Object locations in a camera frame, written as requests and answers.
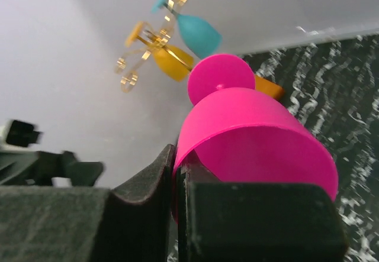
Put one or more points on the orange-yellow wine glass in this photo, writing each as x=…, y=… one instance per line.
x=173, y=61

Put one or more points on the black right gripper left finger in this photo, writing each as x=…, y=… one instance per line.
x=87, y=223

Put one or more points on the wooden rack base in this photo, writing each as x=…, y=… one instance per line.
x=269, y=88

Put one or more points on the pink wine glass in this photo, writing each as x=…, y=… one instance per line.
x=241, y=134

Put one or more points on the gold wire wine glass rack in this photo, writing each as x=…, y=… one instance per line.
x=130, y=62

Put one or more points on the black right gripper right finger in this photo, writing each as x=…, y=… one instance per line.
x=219, y=221

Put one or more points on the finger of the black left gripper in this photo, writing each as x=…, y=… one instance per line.
x=38, y=168

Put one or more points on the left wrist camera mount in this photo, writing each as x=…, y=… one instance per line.
x=18, y=135

